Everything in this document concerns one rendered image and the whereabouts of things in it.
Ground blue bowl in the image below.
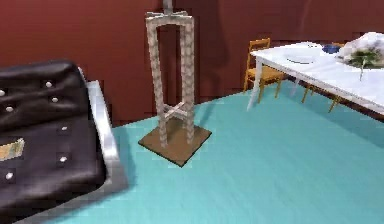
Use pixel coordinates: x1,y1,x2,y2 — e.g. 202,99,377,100
321,44,342,55

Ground black tufted leather sofa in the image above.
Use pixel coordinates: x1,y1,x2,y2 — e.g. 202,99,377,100
0,59,130,224

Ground tan flat item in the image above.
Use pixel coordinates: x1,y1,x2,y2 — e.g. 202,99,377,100
0,137,26,162

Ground white dining table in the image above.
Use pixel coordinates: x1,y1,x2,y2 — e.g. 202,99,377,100
246,41,384,116

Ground yellow wooden chair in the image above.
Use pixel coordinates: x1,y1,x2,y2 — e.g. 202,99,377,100
242,37,287,104
300,41,348,114

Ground white plate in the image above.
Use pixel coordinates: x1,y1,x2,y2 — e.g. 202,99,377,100
285,53,317,65

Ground pale floor lamp stand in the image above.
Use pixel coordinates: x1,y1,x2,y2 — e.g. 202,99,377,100
137,0,213,168

